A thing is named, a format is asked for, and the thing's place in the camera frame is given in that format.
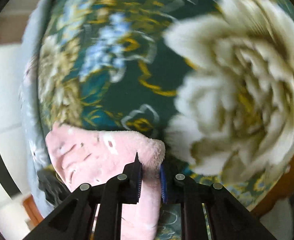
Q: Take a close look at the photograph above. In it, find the pink fleece pajama garment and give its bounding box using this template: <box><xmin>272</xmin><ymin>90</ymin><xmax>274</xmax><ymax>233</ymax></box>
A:
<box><xmin>45</xmin><ymin>123</ymin><xmax>165</xmax><ymax>239</ymax></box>

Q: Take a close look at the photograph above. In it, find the dark grey garment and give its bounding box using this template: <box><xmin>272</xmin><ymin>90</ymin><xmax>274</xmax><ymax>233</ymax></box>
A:
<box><xmin>37</xmin><ymin>165</ymin><xmax>71</xmax><ymax>207</ymax></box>

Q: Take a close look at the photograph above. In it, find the grey daisy print quilt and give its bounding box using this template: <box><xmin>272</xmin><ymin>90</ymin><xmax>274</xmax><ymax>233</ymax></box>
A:
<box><xmin>19</xmin><ymin>0</ymin><xmax>54</xmax><ymax>217</ymax></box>

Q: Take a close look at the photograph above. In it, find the green floral bed blanket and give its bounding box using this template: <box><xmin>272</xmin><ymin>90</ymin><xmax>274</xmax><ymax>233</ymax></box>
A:
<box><xmin>38</xmin><ymin>0</ymin><xmax>294</xmax><ymax>239</ymax></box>

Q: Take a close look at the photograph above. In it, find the orange wooden bed frame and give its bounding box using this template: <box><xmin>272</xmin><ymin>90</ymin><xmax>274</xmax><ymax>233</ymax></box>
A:
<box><xmin>251</xmin><ymin>156</ymin><xmax>294</xmax><ymax>217</ymax></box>

